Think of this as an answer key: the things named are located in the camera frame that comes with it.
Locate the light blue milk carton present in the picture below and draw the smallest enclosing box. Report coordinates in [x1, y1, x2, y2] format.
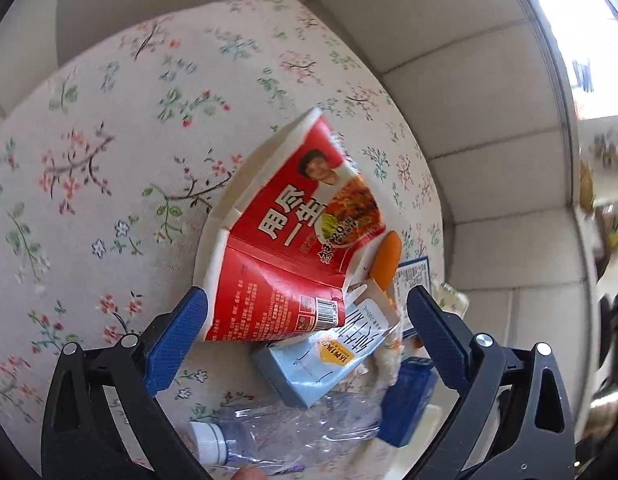
[250, 280, 402, 409]

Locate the floral tablecloth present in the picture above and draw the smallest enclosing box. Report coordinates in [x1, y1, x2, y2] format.
[0, 0, 445, 480]

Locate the dark blue small box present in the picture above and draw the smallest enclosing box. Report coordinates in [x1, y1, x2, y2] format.
[376, 357, 438, 448]

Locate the clear plastic bottle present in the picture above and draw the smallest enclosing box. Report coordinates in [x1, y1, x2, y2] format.
[189, 392, 385, 476]

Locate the green and white packet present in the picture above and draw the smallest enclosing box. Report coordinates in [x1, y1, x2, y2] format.
[431, 282, 470, 318]

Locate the white cabinet unit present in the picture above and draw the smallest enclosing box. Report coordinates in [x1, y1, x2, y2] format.
[309, 0, 597, 391]

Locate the large orange peel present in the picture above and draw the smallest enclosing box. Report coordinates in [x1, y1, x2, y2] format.
[366, 231, 403, 291]

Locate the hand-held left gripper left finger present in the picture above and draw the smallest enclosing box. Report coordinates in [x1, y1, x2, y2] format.
[41, 286, 212, 480]

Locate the red instant noodle cup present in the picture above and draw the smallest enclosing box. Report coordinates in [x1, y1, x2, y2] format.
[193, 107, 402, 343]

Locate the blue-edged white leaflet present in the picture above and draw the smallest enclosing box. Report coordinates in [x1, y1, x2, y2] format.
[391, 256, 432, 333]

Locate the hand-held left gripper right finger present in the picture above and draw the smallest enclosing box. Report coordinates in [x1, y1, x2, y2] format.
[405, 284, 576, 480]

